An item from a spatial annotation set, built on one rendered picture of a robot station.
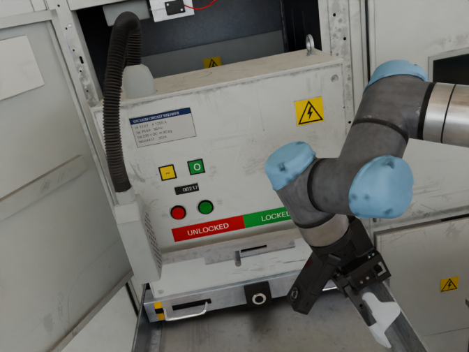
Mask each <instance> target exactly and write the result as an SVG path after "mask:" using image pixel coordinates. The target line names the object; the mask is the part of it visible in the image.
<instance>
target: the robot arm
mask: <svg viewBox="0 0 469 352"><path fill-rule="evenodd" d="M409 138H412V139H417V140H425V141H429V142H437V143H442V144H447V145H455V146H459V147H467V148H469V85H456V84H447V83H440V82H428V77H427V74H426V72H425V71H424V69H423V68H422V67H420V66H419V65H417V64H414V65H413V64H410V63H409V61H406V60H391V61H387V62H385V63H383V64H381V65H379V67H377V68H376V69H375V71H374V72H373V75H372V77H371V79H370V81H369V83H368V85H367V86H366V87H365V89H364V91H363V94H362V100H361V103H360V104H359V107H358V110H357V113H356V115H355V118H354V120H353V123H352V126H351V127H350V130H349V133H348V135H347V138H346V139H345V142H344V145H343V148H342V150H341V153H340V155H339V157H338V158H317V157H316V156H315V155H316V153H315V152H314V151H313V150H312V149H311V146H310V145H309V144H307V143H305V142H303V141H296V142H291V143H288V144H286V145H284V146H282V147H280V148H278V149H277V150H276V151H275V152H273V153H272V155H270V156H269V158H268V159H267V160H266V163H265V173H266V175H267V176H268V178H269V181H270V182H271V185H272V189H273V190H274V191H275V192H276V193H277V195H278V197H279V198H280V199H281V202H282V203H283V205H284V206H285V208H286V210H287V211H288V214H289V215H290V217H291V218H292V220H293V221H294V223H295V225H296V227H297V228H298V230H299V232H300V233H301V236H302V237H303V239H304V240H305V242H306V243H307V244H308V245H309V247H310V248H311V249H312V251H313V252H312V253H311V255H310V256H309V258H308V260H307V262H306V264H305V265H304V267H303V268H302V270H301V272H300V273H299V275H298V277H297V278H296V280H295V282H294V284H293V285H292V287H291V289H290V290H289V292H288V294H287V299H288V301H289V303H290V304H291V306H292V308H293V310H294V311H296V312H299V313H301V314H305V315H307V314H308V313H309V312H310V310H311V308H312V306H313V305H314V304H315V301H316V300H317V299H318V297H319V295H320V294H321V292H322V290H323V288H324V287H325V285H326V284H327V282H328V281H329V279H330V278H331V279H332V281H333V282H334V284H335V286H336V287H337V289H338V291H339V292H340V293H342V294H343V296H344V297H345V298H350V301H351V302H352V304H353V306H354V308H355V309H356V311H357V313H358V314H359V315H360V316H361V318H362V320H363V321H364V323H365V324H366V326H367V328H368V329H369V330H370V332H371V334H372V335H373V337H374V338H375V340H376V341H377V342H378V343H379V344H382V345H383V346H385V347H387V348H390V347H391V344H390V343H389V341H388V339H387V338H386V336H385V334H384V332H385V330H386V329H387V328H388V327H389V326H390V325H391V323H392V322H393V321H394V320H395V319H396V317H397V316H398V315H399V314H400V311H401V310H400V307H399V306H398V304H397V303H395V302H380V301H379V300H378V299H377V297H376V296H375V295H374V294H373V293H371V292H364V293H362V294H361V296H360V294H359V293H358V291H360V290H362V289H363V288H365V287H366V286H370V285H371V284H373V283H375V282H376V281H378V282H379V283H381V282H383V281H384V280H386V279H388V278H389V277H391V274H390V272H389V270H388V268H387V266H386V264H385V262H384V260H383V258H382V256H381V254H380V252H378V251H377V250H376V249H375V247H374V246H373V244H372V242H371V240H370V238H369V236H368V234H367V232H366V230H365V228H364V226H363V224H362V222H361V221H360V220H359V219H358V218H357V217H359V218H363V219H370V218H383V219H393V218H396V217H399V216H401V215H402V214H403V213H404V212H405V211H406V210H407V209H408V207H409V205H410V203H411V200H412V196H413V192H412V186H413V184H414V179H413V175H412V171H411V169H410V166H409V165H408V164H407V163H406V161H404V160H403V159H402V158H403V155H404V152H405V149H406V146H407V144H408V141H409ZM355 216H356V217H355ZM349 223H350V224H349ZM373 253H375V255H374V256H373V255H372V254H373ZM379 262H382V264H383V266H384V268H385V270H386V272H384V273H383V274H381V275H379V274H378V273H380V272H382V271H383V269H382V267H381V266H380V265H378V263H379ZM364 300H365V302H366V303H367V305H368V307H369V308H370V310H371V312H370V310H369V308H368V307H367V306H366V304H365V303H364Z"/></svg>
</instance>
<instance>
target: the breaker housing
mask: <svg viewBox="0 0 469 352"><path fill-rule="evenodd" d="M314 51H315V54H314V55H311V56H307V52H308V51H307V49H304V50H298V51H294V52H287V53H283V54H276V55H272V56H268V57H262V58H258V59H252V60H247V61H241V62H237V63H233V64H226V65H222V66H216V67H211V68H205V69H201V70H197V71H191V72H187V73H180V74H176V75H169V76H165V77H161V78H155V79H154V84H155V87H156V93H154V94H152V95H149V96H145V97H141V98H134V99H127V98H126V95H125V92H124V88H123V85H122V87H121V88H122V91H123V92H121V93H120V94H121V96H120V97H121V98H120V99H119V100H120V102H119V103H120V104H119V106H123V105H130V104H134V103H140V102H144V101H150V100H154V99H159V98H165V97H169V96H176V95H180V94H186V93H190V92H195V91H201V90H205V89H211V88H215V87H222V86H226V85H233V84H237V83H240V82H247V81H251V80H257V79H261V78H268V77H272V76H276V75H282V74H286V73H293V72H297V71H303V70H308V69H312V68H318V67H322V66H328V65H332V64H339V63H343V84H344V95H345V73H344V61H343V59H342V58H340V59H337V58H336V57H333V56H331V55H329V54H327V53H325V52H322V51H320V50H317V49H315V48H314ZM103 101H104V100H103V99H102V100H101V101H100V102H99V103H98V104H97V105H96V106H95V107H92V108H91V112H92V115H93V117H94V113H93V112H94V111H98V110H103V108H104V106H103V104H104V103H103ZM345 117H346V128H347V135H348V118H347V107H346V95H345ZM94 121H95V123H96V119H95V117H94ZM96 127H97V129H98V125H97V123H96ZM98 133H99V136H100V139H101V142H102V144H103V140H102V138H101V134H100V131H99V129H98ZM103 148H104V150H105V146H104V144H103ZM106 153H107V152H105V154H106ZM266 246H267V245H264V246H260V247H253V248H249V249H242V250H241V251H247V250H251V249H258V248H262V247H266Z"/></svg>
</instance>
